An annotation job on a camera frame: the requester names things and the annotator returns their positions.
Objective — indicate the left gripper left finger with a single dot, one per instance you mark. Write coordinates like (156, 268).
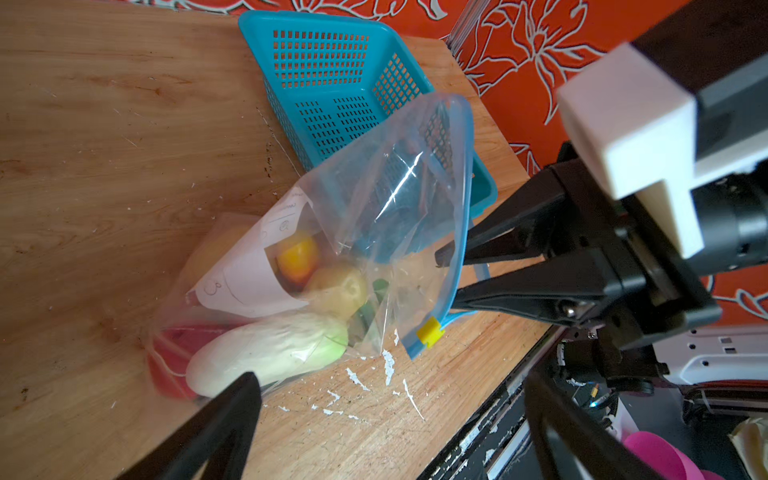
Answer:
(215, 442)

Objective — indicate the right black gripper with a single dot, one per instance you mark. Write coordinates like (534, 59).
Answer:
(634, 288)

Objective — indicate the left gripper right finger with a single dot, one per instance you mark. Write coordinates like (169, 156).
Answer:
(553, 415)

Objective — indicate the red apple toy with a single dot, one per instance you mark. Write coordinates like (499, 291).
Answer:
(170, 354)

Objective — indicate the white radish toy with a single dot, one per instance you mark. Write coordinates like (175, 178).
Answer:
(276, 349)

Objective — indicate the clear zip top bag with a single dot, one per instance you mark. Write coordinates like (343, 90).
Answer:
(395, 203)

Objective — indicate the yellow potato toy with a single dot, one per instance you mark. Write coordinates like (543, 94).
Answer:
(211, 250)
(339, 289)

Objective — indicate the red yellow mango toy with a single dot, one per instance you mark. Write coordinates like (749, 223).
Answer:
(298, 257)

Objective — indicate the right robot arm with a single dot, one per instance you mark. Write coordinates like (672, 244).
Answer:
(717, 51)

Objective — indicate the pink plastic object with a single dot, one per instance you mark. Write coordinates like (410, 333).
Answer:
(664, 458)

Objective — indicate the teal plastic basket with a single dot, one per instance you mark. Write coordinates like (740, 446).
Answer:
(330, 79)

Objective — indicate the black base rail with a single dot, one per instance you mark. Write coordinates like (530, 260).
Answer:
(495, 442)

